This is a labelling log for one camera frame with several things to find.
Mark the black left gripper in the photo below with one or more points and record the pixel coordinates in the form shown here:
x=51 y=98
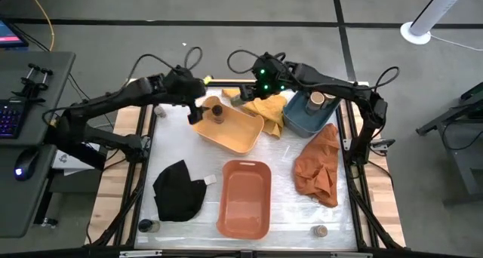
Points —
x=194 y=94

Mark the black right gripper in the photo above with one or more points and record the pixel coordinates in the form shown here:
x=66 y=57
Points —
x=249 y=93

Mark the pale yellow plastic bin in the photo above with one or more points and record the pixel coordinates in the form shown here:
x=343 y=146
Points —
x=237 y=133

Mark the small brown spice jar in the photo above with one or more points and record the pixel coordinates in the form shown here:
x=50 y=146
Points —
x=160 y=111

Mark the teal blue plastic bin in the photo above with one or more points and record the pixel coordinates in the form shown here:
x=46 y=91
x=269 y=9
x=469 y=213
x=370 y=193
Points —
x=298 y=122

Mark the salmon orange plastic bin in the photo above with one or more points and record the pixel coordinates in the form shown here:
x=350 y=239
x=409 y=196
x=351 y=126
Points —
x=243 y=201

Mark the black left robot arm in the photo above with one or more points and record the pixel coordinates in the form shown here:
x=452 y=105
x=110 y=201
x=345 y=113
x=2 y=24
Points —
x=124 y=92

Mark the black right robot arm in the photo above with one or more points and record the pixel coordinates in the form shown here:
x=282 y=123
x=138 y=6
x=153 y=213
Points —
x=332 y=88

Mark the yellow cloth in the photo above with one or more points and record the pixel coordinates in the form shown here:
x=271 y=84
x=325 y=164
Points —
x=269 y=112

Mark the yellow tape tag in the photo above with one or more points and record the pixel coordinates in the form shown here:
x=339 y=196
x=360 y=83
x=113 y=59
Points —
x=207 y=79

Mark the white fabric label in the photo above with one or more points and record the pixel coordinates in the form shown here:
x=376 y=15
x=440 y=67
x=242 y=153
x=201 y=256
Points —
x=210 y=179

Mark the black cloth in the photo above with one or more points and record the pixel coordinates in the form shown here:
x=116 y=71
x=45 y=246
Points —
x=177 y=194

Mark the orange cloth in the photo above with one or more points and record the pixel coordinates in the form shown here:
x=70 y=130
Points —
x=317 y=167

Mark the white plastic table sheet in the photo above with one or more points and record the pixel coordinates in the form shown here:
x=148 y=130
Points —
x=279 y=220

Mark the white box with logo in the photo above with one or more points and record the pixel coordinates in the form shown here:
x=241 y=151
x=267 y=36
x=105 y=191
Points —
x=66 y=160

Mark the dark grey desk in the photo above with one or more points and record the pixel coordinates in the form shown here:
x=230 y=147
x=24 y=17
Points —
x=41 y=114

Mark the black desk clamp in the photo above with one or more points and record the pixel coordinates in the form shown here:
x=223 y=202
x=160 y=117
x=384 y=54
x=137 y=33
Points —
x=32 y=85

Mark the black computer mouse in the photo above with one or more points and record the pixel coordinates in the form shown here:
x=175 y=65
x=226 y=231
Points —
x=25 y=163

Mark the tower fan with round base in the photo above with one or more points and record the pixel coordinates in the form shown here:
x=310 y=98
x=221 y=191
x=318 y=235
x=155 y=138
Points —
x=415 y=33

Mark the backlit black keyboard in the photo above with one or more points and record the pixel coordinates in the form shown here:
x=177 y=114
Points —
x=11 y=118

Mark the dark grey mouse shelf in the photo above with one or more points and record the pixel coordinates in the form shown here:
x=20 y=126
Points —
x=19 y=205

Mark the computer monitor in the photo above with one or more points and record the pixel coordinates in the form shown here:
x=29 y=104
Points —
x=9 y=35

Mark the dark grey equipment stand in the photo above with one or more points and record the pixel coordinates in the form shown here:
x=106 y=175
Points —
x=468 y=167

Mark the black metal table frame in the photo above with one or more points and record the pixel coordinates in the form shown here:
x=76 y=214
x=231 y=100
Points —
x=203 y=255

